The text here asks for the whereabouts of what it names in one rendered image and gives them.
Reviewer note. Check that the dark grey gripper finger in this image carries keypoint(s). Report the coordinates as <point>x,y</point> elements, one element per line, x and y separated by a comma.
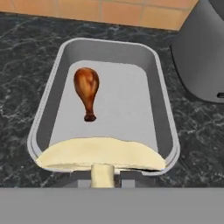
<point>131,178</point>

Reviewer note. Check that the cream white mushroom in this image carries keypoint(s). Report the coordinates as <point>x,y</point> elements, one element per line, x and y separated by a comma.
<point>99,153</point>

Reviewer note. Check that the grey rectangular tupperware container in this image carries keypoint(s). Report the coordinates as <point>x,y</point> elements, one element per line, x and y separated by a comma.
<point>122,96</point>

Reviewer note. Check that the brown chicken drumstick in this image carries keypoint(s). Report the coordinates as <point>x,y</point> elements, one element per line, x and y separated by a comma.
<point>86,84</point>

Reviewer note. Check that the grey countertop appliance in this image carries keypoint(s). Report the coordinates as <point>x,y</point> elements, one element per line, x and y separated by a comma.
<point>201,55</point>

